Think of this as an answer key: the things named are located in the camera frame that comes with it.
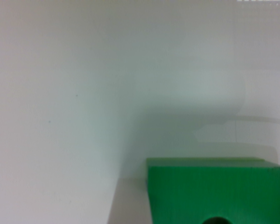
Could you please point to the green square block with hole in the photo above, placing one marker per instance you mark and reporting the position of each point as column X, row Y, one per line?
column 213, row 191

